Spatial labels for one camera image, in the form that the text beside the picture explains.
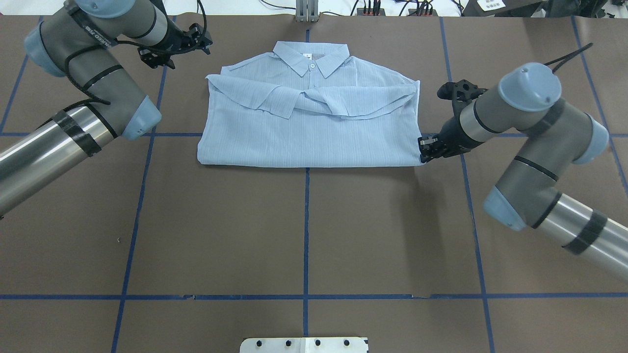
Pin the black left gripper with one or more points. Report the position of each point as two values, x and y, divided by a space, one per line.
169 37

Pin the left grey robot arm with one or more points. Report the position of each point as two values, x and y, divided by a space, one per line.
76 43

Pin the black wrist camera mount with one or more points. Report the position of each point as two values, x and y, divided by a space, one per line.
461 94
153 59

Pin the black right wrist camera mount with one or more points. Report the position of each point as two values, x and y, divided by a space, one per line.
461 94

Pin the light blue button-up shirt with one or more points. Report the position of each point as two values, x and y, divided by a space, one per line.
311 105

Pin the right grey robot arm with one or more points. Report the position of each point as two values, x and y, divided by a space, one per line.
529 99

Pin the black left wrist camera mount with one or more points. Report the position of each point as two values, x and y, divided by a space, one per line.
153 59

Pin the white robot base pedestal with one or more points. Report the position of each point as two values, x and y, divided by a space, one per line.
305 345

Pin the grey aluminium frame post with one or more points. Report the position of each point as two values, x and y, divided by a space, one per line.
307 11

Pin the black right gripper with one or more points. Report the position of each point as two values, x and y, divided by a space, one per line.
452 134

